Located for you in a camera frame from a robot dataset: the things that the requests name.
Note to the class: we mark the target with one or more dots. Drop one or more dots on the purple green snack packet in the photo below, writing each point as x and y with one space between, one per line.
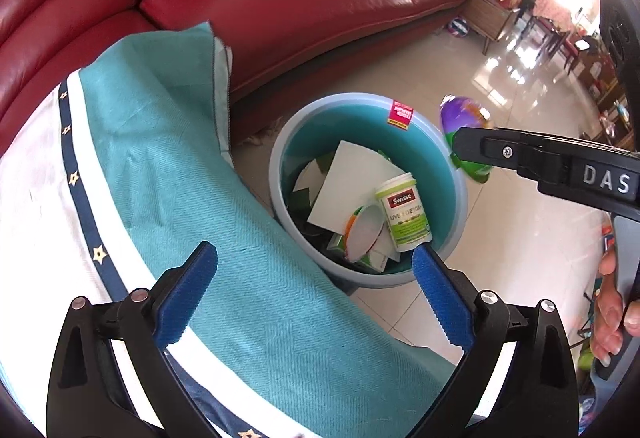
462 113

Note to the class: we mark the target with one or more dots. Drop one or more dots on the dining table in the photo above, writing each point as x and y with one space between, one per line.
557 13

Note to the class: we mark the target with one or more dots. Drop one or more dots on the orange rimmed plastic cup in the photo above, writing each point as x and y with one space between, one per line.
365 233

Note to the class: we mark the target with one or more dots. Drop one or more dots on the white supplement bottle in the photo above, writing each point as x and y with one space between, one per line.
405 218

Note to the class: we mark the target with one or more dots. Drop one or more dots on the teal white printed tablecloth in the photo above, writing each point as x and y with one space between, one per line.
175 168

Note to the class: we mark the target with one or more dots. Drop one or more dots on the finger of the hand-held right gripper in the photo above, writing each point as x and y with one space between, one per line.
495 150

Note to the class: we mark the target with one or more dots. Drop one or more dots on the wooden side table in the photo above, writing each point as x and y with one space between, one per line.
492 8

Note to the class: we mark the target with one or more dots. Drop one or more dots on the blue plastic bucket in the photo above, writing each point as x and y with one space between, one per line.
300 153

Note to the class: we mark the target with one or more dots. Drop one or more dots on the dark red leather sofa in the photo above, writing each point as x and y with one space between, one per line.
250 18

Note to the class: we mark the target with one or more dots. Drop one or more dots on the person's right hand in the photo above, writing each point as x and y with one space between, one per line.
607 313

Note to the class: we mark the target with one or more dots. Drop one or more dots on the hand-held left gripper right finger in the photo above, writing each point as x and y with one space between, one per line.
445 298

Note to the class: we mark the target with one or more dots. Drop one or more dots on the green cardboard box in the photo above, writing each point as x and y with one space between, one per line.
345 178

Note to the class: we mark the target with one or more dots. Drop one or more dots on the small patterned ball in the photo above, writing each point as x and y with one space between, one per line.
458 26

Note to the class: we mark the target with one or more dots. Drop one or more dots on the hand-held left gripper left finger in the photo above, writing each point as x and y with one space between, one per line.
185 295

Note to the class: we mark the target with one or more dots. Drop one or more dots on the green white carton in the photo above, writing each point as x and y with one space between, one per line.
372 260

